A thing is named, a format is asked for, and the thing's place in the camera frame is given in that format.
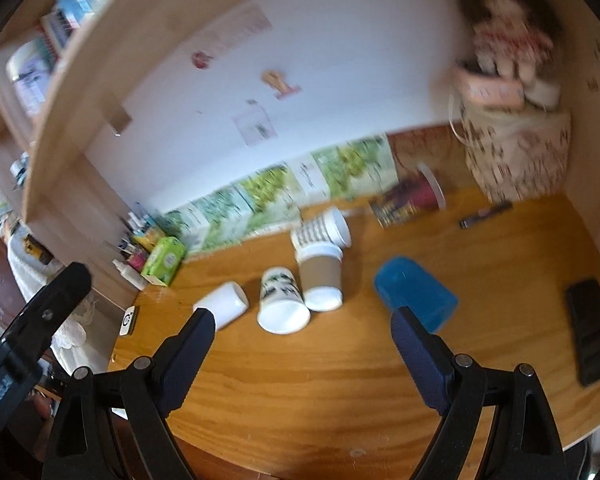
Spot wooden bookshelf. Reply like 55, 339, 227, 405
0, 0, 266, 311

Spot row of books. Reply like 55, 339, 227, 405
9, 0, 127, 116

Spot dark red printed cup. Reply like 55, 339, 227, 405
369, 162, 447, 229

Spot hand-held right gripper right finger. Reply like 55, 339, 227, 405
391, 306, 568, 480

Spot floral patterned box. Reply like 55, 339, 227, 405
449, 102, 572, 202

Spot white paper note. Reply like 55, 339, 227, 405
231, 101, 277, 147

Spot pink box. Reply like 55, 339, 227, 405
454, 66, 525, 109

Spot small white bottle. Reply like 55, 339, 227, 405
112, 259, 149, 291

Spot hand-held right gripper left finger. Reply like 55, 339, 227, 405
41, 308, 216, 480

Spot orange wall sticker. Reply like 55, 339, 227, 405
261, 70, 302, 100

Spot green tissue packet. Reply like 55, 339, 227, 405
141, 236, 187, 287

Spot white cup with striped print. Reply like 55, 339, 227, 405
290, 206, 352, 263

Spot black phone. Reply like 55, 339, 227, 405
565, 277, 600, 387

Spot dark-haired doll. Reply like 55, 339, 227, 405
454, 0, 567, 111

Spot paper cup with brown sleeve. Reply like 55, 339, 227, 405
296, 243, 344, 312

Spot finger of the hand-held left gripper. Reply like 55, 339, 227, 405
0, 262, 92, 366

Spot white cup with dark print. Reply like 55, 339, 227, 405
257, 266, 311, 335

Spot landscape print panel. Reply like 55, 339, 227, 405
164, 134, 398, 257

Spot small white and black gadget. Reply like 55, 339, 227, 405
119, 305, 140, 336

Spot plain white cup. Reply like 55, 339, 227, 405
194, 281, 250, 331

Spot blue plastic cup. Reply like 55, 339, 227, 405
374, 256, 459, 334

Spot cluster of small bottles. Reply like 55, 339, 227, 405
119, 207, 163, 270

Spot black marker pen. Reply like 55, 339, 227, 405
459, 201, 514, 230

